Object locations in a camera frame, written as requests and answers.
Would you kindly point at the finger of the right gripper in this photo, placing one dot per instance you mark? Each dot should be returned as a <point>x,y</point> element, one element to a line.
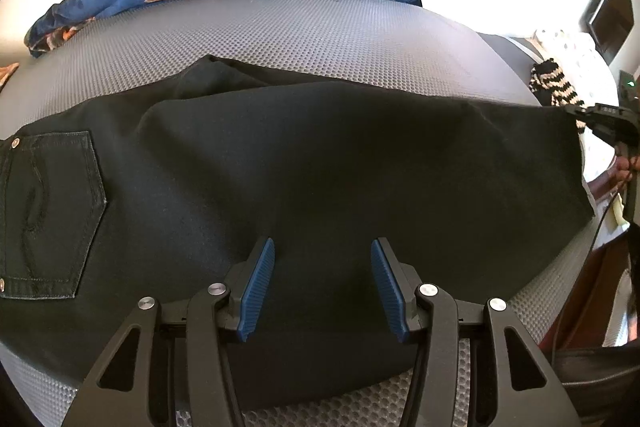
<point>578,112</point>

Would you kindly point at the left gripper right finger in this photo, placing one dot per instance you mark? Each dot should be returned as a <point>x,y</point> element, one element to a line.
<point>397,293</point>

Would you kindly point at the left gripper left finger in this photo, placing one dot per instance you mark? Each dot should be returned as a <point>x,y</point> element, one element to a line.
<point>247,283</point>

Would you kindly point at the black pants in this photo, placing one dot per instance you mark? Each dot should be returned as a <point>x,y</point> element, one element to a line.
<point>159,190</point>

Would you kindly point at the person's right hand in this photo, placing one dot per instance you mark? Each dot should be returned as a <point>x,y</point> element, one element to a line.
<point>623,171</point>

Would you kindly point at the black white striped cloth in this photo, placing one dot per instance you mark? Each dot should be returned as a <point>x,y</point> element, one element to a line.
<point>550,87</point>

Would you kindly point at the dark wooden furniture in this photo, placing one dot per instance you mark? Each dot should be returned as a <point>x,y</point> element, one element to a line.
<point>614,27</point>

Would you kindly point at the grey mesh mattress pad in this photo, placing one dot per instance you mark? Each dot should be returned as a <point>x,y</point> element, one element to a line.
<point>392,46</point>

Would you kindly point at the wooden bed frame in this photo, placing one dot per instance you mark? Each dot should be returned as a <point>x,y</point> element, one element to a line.
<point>584,319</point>

